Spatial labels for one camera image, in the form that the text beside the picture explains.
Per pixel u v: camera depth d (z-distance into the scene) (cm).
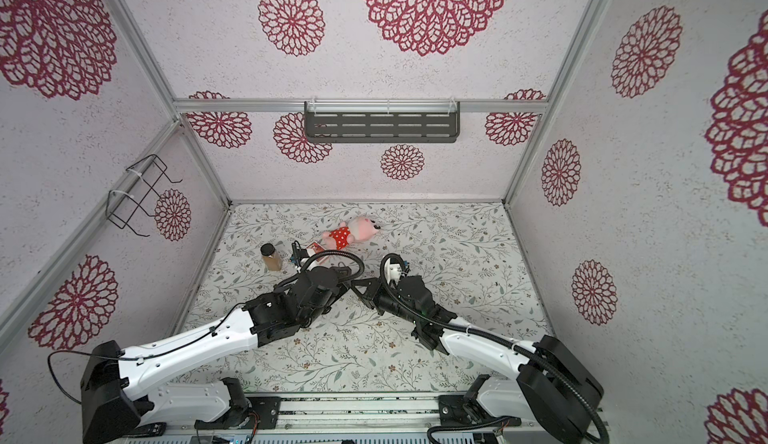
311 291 52
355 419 73
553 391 41
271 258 96
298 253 66
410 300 59
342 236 103
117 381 40
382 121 92
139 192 79
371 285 71
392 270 73
